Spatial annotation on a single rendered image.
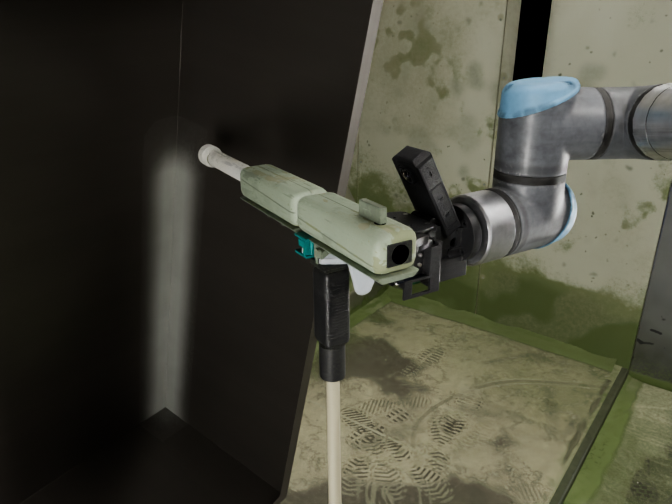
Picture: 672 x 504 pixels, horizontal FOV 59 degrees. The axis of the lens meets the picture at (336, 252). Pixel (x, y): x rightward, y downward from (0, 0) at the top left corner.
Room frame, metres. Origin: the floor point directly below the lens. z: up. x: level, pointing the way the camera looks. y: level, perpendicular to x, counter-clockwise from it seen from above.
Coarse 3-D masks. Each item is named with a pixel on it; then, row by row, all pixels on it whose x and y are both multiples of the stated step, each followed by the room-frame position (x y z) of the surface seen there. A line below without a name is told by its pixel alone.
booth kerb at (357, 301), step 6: (372, 288) 2.51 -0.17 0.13; (378, 288) 2.55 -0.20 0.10; (384, 288) 2.59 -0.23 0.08; (354, 294) 2.39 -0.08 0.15; (366, 294) 2.47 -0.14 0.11; (372, 294) 2.51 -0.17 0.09; (378, 294) 2.55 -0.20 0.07; (354, 300) 2.39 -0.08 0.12; (360, 300) 2.43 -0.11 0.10; (366, 300) 2.47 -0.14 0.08; (354, 306) 2.39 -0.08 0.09; (360, 306) 2.43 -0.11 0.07
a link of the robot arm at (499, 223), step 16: (480, 192) 0.71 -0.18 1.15; (480, 208) 0.67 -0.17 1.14; (496, 208) 0.68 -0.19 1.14; (480, 224) 0.67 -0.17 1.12; (496, 224) 0.66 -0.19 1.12; (512, 224) 0.67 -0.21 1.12; (496, 240) 0.66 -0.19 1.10; (512, 240) 0.67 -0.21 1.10; (480, 256) 0.66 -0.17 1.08; (496, 256) 0.67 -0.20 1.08
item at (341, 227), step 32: (224, 160) 0.82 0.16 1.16; (256, 192) 0.69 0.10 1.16; (288, 192) 0.62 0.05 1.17; (320, 192) 0.62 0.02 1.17; (288, 224) 0.62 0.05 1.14; (320, 224) 0.55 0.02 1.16; (352, 224) 0.51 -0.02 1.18; (320, 256) 0.56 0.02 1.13; (352, 256) 0.50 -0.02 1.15; (384, 256) 0.48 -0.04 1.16; (320, 288) 0.57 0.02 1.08; (320, 320) 0.57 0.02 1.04; (320, 352) 0.58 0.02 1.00
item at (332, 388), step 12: (336, 384) 0.58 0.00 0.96; (336, 396) 0.58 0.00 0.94; (336, 408) 0.57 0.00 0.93; (336, 420) 0.57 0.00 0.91; (336, 432) 0.57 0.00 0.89; (336, 444) 0.57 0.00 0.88; (336, 456) 0.57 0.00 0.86; (336, 468) 0.56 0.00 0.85; (336, 480) 0.56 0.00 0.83; (336, 492) 0.55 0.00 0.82
